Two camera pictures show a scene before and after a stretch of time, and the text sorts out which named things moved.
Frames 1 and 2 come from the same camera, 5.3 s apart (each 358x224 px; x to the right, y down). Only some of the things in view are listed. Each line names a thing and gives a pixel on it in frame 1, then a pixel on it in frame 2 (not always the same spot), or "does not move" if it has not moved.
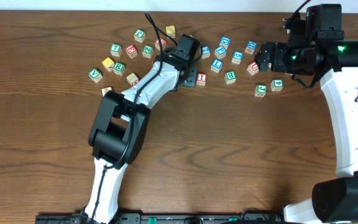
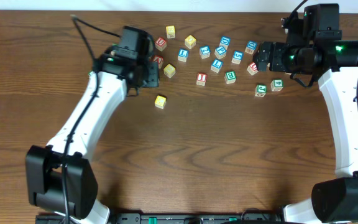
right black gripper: (268, 55) does not move
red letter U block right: (253, 68) does not move
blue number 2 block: (206, 51) does not move
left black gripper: (190, 76) -> (151, 74)
